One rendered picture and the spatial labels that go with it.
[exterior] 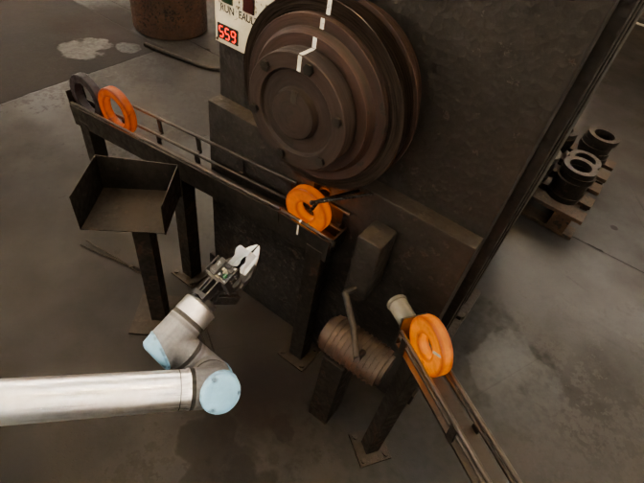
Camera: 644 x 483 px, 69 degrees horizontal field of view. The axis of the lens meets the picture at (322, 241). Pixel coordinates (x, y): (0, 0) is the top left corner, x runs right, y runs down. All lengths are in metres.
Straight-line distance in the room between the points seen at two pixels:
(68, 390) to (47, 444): 0.88
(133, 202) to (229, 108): 0.44
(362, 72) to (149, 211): 0.87
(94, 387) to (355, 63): 0.83
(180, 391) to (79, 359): 1.02
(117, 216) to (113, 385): 0.71
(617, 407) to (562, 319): 0.44
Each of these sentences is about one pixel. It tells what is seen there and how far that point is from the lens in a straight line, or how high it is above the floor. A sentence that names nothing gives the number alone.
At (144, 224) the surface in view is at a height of 0.60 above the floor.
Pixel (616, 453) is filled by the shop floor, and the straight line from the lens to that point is 2.26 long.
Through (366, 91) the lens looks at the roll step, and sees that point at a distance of 1.04.
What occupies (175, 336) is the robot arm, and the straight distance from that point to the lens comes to 1.16.
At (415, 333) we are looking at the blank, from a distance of 1.25.
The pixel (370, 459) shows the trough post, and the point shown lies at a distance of 1.82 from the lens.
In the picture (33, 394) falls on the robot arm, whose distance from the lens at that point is 1.05.
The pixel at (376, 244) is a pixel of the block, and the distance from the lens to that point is 1.27.
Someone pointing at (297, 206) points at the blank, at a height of 0.73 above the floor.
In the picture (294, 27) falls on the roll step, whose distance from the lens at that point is 1.11.
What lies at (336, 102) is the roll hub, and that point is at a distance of 1.02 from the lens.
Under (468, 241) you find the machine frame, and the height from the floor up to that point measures 0.87.
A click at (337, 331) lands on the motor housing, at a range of 1.40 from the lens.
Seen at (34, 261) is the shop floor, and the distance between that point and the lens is 2.40.
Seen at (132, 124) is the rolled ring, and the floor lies 0.65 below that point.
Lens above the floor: 1.69
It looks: 46 degrees down
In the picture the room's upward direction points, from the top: 11 degrees clockwise
